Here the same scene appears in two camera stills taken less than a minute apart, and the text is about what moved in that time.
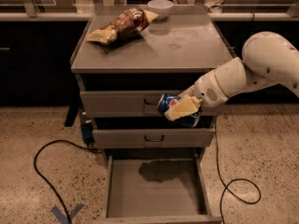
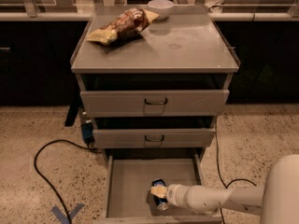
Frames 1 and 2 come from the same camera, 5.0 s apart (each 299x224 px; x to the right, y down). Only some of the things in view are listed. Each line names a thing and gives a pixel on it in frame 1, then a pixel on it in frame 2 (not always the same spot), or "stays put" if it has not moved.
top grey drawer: x=130 y=103 stays put
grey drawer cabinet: x=154 y=168 stays put
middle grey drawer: x=153 y=138 stays put
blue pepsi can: x=166 y=102 to x=162 y=203
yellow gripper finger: x=187 y=105 to x=160 y=190
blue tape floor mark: x=63 y=217 stays put
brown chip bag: x=126 y=23 stays put
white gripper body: x=206 y=89 to x=175 y=193
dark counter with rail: x=38 y=26 stays put
